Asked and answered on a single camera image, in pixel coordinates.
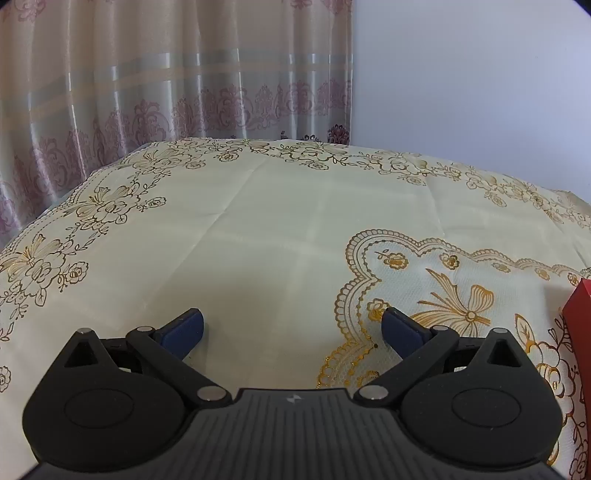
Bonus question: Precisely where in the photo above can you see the cream gold floral tablecloth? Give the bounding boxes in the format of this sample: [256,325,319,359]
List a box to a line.
[0,137,591,480]

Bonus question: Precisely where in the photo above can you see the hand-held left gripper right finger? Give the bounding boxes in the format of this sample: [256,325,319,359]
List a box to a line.
[355,307,525,408]

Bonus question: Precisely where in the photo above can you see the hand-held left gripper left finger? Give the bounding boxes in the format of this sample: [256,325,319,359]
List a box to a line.
[62,308,233,408]

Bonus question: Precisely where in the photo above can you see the red cardboard box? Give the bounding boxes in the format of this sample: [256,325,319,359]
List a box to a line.
[562,278,591,365]

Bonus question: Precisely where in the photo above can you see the beige floral curtain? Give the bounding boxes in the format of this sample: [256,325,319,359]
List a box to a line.
[0,0,355,252]

